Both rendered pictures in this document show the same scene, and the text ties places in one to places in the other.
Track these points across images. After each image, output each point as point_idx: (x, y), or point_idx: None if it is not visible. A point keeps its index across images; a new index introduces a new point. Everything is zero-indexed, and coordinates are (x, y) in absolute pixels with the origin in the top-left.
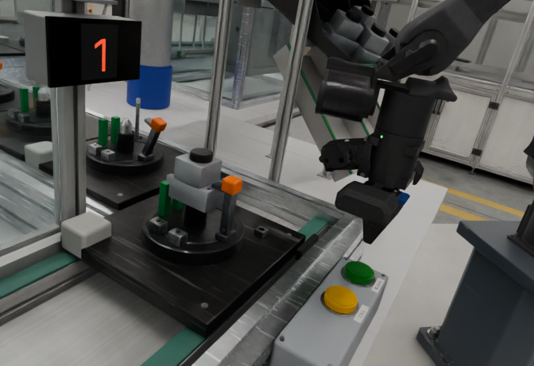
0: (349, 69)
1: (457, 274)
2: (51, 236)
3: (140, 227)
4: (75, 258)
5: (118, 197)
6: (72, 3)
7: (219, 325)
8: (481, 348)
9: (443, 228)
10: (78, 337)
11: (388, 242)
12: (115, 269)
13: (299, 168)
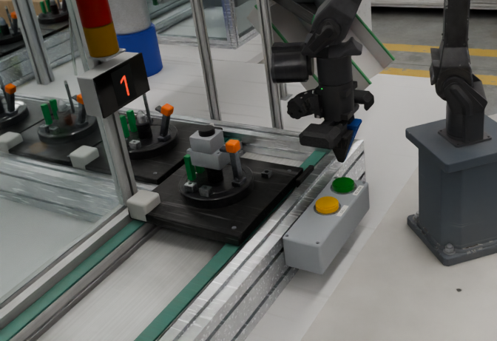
0: (287, 49)
1: None
2: (120, 212)
3: (178, 192)
4: (142, 223)
5: (154, 174)
6: None
7: (246, 237)
8: (435, 214)
9: None
10: (162, 265)
11: (396, 155)
12: (171, 221)
13: None
